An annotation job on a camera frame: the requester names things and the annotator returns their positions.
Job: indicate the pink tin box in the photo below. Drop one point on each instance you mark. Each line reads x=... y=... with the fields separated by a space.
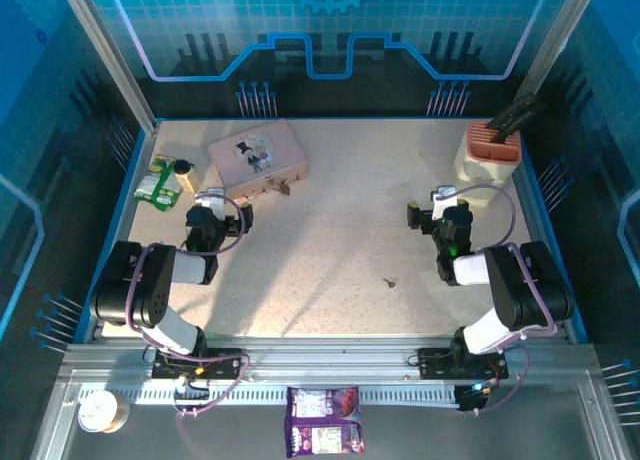
x=255 y=157

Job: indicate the small metal key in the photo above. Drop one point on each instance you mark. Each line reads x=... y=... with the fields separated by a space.
x=390 y=282

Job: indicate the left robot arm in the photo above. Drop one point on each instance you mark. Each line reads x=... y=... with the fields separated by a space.
x=150 y=285

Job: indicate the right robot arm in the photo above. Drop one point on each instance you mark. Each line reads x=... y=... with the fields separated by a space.
x=520 y=290

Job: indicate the small bottle black cap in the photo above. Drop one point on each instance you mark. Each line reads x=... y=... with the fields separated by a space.
x=187 y=176

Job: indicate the green snack bag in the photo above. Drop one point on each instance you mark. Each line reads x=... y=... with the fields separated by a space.
x=157 y=185

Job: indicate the cream knife block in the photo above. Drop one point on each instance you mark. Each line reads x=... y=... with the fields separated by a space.
x=487 y=172

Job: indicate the black controller box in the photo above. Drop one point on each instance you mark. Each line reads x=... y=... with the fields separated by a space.
x=475 y=397

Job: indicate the purple snack bag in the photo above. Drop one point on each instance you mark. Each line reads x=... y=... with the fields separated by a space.
x=324 y=422

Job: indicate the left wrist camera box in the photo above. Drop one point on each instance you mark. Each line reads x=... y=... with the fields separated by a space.
x=211 y=202

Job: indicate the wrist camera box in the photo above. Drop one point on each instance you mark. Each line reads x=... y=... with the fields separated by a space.
x=211 y=202
x=442 y=200

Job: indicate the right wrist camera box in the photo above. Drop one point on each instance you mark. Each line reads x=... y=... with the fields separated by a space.
x=442 y=200

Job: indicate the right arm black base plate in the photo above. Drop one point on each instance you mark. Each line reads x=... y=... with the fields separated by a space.
x=435 y=362

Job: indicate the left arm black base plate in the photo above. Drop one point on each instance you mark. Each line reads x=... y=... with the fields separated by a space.
x=225 y=364

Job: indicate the aluminium mounting rail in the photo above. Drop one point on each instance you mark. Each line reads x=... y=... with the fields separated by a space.
x=325 y=357

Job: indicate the aluminium frame post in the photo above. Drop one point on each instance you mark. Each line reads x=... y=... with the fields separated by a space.
x=552 y=40
x=107 y=55

